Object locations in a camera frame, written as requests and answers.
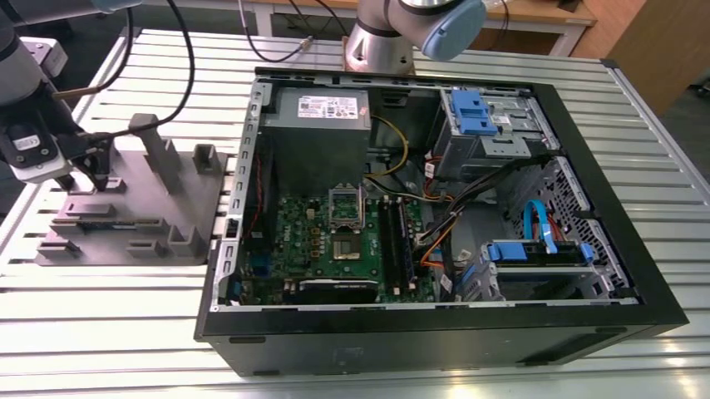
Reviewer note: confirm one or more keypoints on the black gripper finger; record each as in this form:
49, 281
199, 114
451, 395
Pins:
67, 182
103, 170

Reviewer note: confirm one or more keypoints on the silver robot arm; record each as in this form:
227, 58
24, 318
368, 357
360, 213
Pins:
376, 50

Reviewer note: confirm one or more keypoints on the grey parts rack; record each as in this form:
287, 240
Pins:
149, 199

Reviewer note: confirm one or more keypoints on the RAM stick with black chips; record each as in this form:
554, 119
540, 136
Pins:
108, 226

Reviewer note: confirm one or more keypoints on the blue motherboard connector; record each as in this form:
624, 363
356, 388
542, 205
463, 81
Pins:
260, 266

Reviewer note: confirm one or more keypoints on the grey power supply unit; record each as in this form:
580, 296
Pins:
309, 158

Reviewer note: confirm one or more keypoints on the green motherboard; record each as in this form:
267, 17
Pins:
309, 266

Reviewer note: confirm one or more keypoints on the metal locking lever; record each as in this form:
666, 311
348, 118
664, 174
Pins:
363, 203

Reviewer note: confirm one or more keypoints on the black graphics card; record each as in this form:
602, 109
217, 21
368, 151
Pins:
332, 287

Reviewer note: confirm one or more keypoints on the black RAM slot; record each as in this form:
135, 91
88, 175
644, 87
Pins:
387, 245
392, 245

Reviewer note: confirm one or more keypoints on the black PC case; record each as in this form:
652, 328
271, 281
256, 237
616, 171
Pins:
388, 345

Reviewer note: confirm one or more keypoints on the blue plastic drive latch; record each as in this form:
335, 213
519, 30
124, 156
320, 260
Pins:
471, 112

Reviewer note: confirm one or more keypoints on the silver drive cage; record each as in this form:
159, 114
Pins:
499, 149

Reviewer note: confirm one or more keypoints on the hard disk in blue carrier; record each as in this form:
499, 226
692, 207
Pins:
507, 252

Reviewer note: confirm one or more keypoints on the silver disk bay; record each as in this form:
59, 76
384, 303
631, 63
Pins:
546, 272

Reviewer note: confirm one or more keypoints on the wooden cabinet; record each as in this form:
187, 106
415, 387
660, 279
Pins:
654, 50

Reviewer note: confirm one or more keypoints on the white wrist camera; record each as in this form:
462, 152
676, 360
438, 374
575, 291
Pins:
33, 166

